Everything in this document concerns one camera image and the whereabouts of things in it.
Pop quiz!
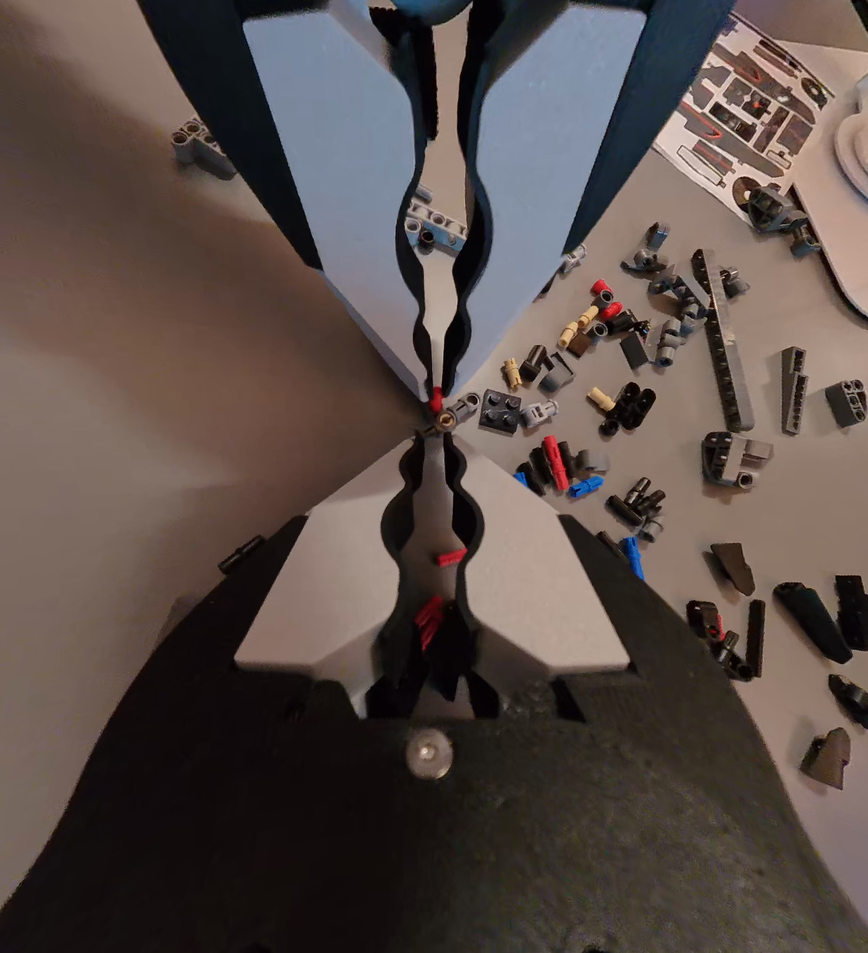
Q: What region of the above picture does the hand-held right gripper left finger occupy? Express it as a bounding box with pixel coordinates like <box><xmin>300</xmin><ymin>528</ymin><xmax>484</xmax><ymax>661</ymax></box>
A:
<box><xmin>233</xmin><ymin>438</ymin><xmax>422</xmax><ymax>704</ymax></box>

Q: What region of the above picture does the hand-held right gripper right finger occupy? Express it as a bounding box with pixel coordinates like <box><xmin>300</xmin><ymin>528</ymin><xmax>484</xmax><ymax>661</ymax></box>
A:
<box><xmin>441</xmin><ymin>435</ymin><xmax>633</xmax><ymax>704</ymax></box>

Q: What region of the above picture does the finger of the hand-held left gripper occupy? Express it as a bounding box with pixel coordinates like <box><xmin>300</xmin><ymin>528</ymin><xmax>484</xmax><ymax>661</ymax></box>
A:
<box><xmin>242</xmin><ymin>6</ymin><xmax>438</xmax><ymax>399</ymax></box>
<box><xmin>441</xmin><ymin>0</ymin><xmax>649</xmax><ymax>403</ymax></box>

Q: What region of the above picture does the pile of lego pieces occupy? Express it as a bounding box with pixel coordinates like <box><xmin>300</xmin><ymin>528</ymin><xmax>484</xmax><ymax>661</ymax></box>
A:
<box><xmin>173</xmin><ymin>121</ymin><xmax>868</xmax><ymax>792</ymax></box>

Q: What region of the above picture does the black lego pin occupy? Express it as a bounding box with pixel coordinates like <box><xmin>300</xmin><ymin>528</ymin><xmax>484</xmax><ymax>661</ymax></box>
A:
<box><xmin>218</xmin><ymin>535</ymin><xmax>267</xmax><ymax>574</ymax></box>

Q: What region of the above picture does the dark grey lego joint assembly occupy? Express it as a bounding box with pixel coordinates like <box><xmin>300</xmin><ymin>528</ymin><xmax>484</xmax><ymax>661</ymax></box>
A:
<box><xmin>745</xmin><ymin>185</ymin><xmax>822</xmax><ymax>258</ymax></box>

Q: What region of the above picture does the white sticker sheet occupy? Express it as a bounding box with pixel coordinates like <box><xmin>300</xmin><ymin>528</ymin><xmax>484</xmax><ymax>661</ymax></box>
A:
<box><xmin>652</xmin><ymin>13</ymin><xmax>839</xmax><ymax>226</ymax></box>

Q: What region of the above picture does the white rounded base plate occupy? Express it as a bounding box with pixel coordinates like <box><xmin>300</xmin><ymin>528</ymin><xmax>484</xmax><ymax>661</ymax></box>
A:
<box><xmin>790</xmin><ymin>41</ymin><xmax>868</xmax><ymax>329</ymax></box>

